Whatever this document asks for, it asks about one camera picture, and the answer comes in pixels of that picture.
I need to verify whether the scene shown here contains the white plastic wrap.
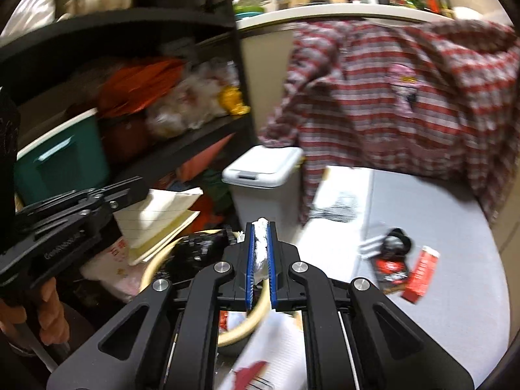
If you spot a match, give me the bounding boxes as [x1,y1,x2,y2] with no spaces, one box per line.
[252,217,271,284]

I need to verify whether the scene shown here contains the black strap roll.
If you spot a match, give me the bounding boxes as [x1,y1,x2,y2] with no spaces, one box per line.
[381,228,414,257]

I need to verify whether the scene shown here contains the teal storage box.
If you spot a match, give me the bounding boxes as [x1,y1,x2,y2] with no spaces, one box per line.
[14,108,111,206]

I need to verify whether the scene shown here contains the white lidded bin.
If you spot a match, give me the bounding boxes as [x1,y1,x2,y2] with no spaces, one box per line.
[221,145,305,249]

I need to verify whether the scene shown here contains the green bowls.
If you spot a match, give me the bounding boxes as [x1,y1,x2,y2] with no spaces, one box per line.
[233,0,266,20]

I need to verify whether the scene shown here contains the beige round waste bin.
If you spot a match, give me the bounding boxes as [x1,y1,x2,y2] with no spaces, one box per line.
[138,229,271,349]

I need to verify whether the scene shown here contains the white rice sack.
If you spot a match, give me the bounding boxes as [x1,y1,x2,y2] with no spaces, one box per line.
[79,239,152,304]

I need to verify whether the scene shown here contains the red plaid shirt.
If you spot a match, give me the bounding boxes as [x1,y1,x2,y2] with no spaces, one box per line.
[259,19,520,225]

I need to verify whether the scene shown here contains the yellow plastic bag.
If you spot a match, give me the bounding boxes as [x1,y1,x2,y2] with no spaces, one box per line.
[217,85,251,117]

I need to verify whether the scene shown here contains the white kitchen countertop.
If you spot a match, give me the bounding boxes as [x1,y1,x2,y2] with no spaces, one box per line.
[236,2,520,32]

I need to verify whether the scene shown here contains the black storage rack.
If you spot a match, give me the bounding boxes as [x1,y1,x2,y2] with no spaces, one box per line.
[0,0,263,212]

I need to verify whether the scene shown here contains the clear packet with white sticks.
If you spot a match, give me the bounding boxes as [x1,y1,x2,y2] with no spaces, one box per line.
[358,237,385,259]

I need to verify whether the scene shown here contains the clear plastic bags bundle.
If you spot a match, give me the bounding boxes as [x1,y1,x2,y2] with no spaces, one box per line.
[145,62,241,139]

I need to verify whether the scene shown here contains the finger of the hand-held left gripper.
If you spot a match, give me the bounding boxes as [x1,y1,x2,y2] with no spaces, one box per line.
[16,176,149,233]

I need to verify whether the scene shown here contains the red and white carton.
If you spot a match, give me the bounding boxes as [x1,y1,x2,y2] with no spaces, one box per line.
[401,246,442,305]

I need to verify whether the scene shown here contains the dark red pot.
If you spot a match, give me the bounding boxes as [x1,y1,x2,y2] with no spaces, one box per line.
[99,115,149,164]

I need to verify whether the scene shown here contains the person's left hand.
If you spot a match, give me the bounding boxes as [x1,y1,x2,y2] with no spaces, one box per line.
[0,280,68,347]

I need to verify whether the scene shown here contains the black packet with red print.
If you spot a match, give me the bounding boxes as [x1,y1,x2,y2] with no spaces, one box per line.
[367,251,410,294]

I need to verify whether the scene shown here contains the yellow paper stack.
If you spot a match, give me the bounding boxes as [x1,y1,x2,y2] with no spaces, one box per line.
[113,188,204,266]

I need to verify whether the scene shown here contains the black bin liner bag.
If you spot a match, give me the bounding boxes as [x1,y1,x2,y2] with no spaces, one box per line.
[171,231,229,282]

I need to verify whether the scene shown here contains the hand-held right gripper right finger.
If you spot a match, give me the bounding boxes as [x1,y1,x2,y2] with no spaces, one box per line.
[268,221,474,390]

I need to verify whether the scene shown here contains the orange bag on rack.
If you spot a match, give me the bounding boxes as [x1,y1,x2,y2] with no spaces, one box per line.
[97,58,184,117]

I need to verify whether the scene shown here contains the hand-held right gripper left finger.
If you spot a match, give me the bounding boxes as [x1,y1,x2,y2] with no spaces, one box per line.
[46,221,255,390]

